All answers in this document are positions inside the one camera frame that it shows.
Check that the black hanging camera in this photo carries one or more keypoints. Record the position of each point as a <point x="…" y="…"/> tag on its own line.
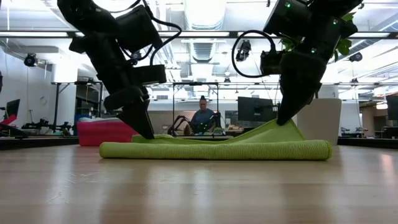
<point x="30" y="59"/>
<point x="243" y="51"/>
<point x="355" y="57"/>

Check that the black background robot arm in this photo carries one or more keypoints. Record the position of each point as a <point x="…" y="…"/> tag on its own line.
<point x="178" y="123"/>
<point x="216" y="119"/>

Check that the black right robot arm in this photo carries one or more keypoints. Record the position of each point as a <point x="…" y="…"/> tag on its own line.
<point x="332" y="9"/>

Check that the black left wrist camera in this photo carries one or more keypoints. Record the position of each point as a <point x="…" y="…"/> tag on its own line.
<point x="136" y="28"/>

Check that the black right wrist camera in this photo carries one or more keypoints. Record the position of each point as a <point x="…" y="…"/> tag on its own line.
<point x="287" y="18"/>

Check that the black overhead crossbar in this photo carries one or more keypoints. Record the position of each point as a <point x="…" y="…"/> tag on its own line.
<point x="202" y="34"/>

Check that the black metal rack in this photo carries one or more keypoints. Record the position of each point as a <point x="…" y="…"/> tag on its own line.
<point x="57" y="102"/>

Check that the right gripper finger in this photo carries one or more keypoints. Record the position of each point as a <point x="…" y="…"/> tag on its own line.
<point x="295" y="99"/>

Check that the pink plastic bin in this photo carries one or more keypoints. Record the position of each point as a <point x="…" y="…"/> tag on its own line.
<point x="99" y="133"/>

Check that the green potted tree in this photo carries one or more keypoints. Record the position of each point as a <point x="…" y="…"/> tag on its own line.
<point x="323" y="121"/>

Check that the person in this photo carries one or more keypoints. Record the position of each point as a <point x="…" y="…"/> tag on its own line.
<point x="203" y="119"/>

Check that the green microfiber towel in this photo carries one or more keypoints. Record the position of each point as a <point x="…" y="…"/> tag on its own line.
<point x="217" y="149"/>

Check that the black gantry frame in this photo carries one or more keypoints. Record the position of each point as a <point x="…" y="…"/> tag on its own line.
<point x="173" y="99"/>

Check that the black computer monitor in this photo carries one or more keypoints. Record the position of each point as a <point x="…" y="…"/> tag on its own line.
<point x="392" y="107"/>
<point x="255" y="109"/>
<point x="13" y="109"/>

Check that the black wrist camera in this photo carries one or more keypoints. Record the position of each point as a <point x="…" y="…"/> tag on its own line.
<point x="136" y="28"/>
<point x="287" y="18"/>

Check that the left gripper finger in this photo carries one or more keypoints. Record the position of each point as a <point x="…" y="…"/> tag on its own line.
<point x="140" y="121"/>

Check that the silver ventilation duct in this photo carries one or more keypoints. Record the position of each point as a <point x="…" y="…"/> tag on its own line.
<point x="203" y="15"/>

